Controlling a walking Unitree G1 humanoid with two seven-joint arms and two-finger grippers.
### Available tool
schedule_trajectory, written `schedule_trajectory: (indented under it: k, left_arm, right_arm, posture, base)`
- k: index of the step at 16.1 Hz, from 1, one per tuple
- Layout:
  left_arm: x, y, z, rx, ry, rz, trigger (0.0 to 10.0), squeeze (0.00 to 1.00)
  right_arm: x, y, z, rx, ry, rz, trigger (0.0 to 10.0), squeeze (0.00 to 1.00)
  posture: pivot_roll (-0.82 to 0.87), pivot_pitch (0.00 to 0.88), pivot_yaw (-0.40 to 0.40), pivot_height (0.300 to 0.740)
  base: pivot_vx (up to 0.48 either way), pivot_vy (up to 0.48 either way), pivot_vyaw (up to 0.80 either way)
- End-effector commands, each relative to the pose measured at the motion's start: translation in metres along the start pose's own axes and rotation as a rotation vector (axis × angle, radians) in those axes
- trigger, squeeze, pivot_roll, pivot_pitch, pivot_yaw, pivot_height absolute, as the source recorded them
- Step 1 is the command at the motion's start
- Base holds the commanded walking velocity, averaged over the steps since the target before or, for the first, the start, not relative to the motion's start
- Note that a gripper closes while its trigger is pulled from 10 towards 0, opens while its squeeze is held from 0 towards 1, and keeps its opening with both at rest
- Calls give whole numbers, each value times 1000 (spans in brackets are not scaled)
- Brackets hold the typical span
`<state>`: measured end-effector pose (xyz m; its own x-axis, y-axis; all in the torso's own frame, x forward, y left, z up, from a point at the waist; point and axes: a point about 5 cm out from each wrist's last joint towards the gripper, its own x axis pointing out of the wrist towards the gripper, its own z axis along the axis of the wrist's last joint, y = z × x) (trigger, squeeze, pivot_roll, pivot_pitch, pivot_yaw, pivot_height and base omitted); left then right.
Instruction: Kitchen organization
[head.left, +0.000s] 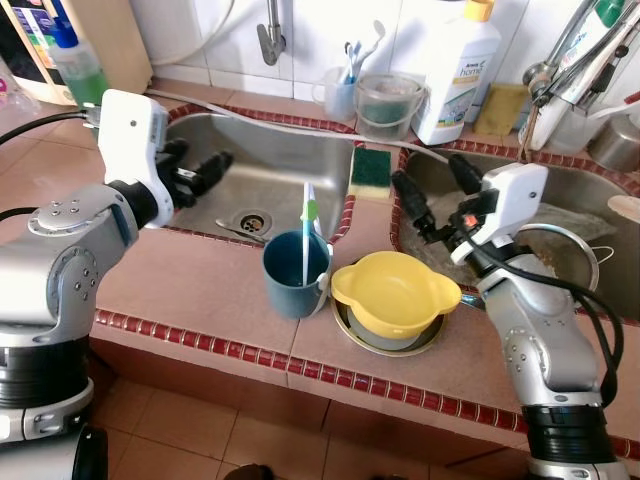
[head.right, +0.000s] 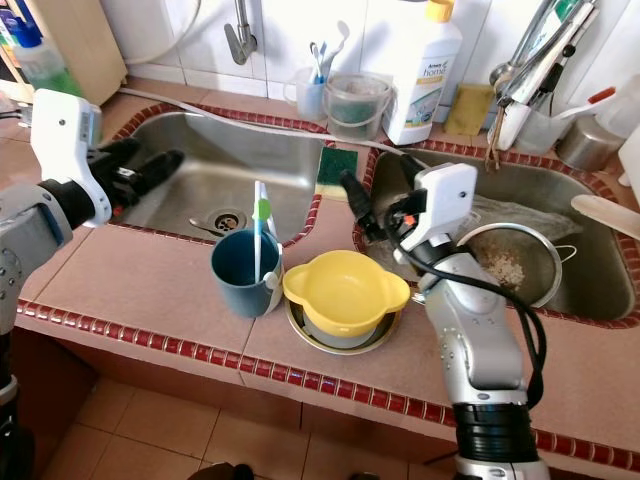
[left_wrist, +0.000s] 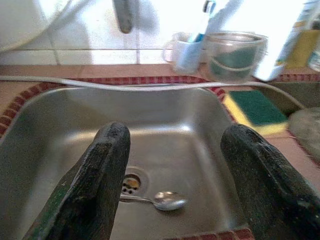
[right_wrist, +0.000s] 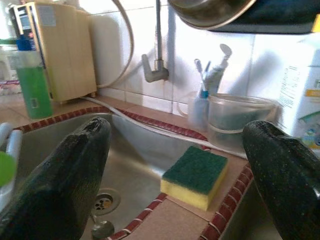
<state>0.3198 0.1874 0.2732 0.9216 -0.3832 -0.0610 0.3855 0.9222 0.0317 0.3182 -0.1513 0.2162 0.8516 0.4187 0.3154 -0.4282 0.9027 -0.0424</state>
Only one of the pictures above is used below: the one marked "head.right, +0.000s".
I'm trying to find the white hose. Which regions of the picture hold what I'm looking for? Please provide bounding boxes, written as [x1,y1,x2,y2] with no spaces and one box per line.
[105,88,411,161]

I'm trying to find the blue cup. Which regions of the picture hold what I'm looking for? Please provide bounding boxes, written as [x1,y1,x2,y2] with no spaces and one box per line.
[211,230,283,319]

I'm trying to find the dark robot foot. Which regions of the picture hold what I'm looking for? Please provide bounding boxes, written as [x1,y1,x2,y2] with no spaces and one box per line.
[190,462,251,480]

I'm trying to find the clear plastic bucket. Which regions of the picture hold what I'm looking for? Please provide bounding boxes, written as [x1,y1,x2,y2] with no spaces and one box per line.
[323,72,394,141]

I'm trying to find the clear measuring cup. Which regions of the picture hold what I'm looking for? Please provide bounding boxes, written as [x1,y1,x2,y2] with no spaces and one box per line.
[525,100,586,156]

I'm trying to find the metal bowl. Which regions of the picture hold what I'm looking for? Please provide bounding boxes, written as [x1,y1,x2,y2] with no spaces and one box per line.
[286,295,401,356]

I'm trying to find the beige water purifier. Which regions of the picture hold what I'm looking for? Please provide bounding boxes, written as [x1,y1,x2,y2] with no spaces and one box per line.
[0,0,129,106]

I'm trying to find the white detergent bottle yellow cap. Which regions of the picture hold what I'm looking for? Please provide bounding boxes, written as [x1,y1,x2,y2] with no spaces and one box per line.
[380,0,464,146]

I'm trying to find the metal cup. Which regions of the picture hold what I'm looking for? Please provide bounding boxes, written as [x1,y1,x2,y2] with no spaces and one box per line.
[555,115,623,173]

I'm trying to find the beige rice paddle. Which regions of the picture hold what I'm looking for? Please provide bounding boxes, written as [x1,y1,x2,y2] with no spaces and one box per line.
[570,193,640,241]

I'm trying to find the yellow sponge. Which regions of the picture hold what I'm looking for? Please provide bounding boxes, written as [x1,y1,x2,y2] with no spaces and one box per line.
[444,83,496,138]

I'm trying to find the green dish soap bottle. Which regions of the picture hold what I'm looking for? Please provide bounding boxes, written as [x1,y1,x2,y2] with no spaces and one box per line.
[15,5,83,101]

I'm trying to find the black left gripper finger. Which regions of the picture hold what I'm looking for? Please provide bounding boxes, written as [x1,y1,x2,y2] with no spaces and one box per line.
[98,137,144,169]
[143,149,187,198]

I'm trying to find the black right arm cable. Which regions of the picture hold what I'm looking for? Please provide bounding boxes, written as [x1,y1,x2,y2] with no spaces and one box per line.
[390,215,551,406]

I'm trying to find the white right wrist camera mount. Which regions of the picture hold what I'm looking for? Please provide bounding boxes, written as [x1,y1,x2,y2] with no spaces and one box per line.
[393,163,478,266]

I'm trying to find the clear plastic cup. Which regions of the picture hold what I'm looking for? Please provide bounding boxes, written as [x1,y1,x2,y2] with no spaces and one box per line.
[285,68,326,123]

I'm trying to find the blue toothbrush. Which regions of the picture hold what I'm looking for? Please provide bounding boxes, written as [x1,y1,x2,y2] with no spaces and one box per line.
[310,40,329,86]

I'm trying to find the yellow plastic bowl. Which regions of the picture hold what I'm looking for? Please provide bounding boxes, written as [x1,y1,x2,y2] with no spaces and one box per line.
[282,250,413,338]

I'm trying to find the metal strainer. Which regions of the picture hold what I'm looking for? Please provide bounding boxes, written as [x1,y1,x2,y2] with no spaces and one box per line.
[455,222,579,309]

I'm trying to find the metal spoon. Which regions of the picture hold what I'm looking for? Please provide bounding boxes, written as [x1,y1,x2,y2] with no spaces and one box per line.
[190,218,241,243]

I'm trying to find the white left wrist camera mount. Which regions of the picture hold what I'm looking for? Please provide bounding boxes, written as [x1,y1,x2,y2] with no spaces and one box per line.
[30,89,103,228]

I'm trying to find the chrome wall tap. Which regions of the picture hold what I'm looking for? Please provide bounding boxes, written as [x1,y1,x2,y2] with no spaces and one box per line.
[226,0,258,67]

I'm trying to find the chrome swivel tap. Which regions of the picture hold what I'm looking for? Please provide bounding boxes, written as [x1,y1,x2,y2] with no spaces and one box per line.
[485,0,601,171]

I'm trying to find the white bottle green cap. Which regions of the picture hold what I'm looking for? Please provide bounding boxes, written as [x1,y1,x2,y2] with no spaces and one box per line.
[500,0,593,151]

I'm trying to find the green scouring sponge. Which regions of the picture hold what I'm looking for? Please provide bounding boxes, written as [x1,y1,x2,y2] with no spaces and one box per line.
[315,147,359,197]

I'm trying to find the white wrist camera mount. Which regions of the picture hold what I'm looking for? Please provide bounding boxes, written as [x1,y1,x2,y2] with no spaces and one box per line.
[393,163,478,266]
[30,89,103,228]

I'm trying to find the green white toothbrush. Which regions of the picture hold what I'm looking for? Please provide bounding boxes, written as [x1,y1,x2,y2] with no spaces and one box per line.
[250,182,273,286]

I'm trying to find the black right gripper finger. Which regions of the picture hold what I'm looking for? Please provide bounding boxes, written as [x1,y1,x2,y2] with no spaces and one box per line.
[396,153,433,196]
[339,169,387,243]

